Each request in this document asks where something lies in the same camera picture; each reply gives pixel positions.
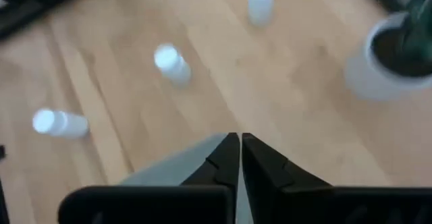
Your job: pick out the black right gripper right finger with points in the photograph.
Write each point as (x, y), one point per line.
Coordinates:
(270, 176)

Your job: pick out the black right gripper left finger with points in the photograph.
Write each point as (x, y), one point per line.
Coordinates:
(216, 176)

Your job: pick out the white pill bottle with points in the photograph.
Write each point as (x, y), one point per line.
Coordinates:
(173, 67)
(260, 4)
(67, 124)

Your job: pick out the white round plant pot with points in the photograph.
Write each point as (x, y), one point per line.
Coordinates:
(371, 79)

